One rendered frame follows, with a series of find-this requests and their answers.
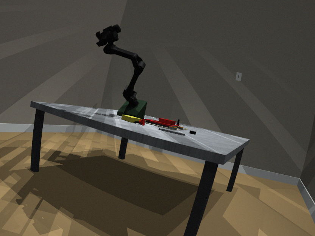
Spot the yellow flat rectangular block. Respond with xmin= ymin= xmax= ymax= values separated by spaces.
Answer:
xmin=121 ymin=115 xmax=141 ymax=123

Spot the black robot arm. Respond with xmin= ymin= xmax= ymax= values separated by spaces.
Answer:
xmin=96 ymin=31 xmax=146 ymax=108

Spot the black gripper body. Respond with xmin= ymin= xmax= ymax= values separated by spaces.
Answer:
xmin=96 ymin=24 xmax=121 ymax=40

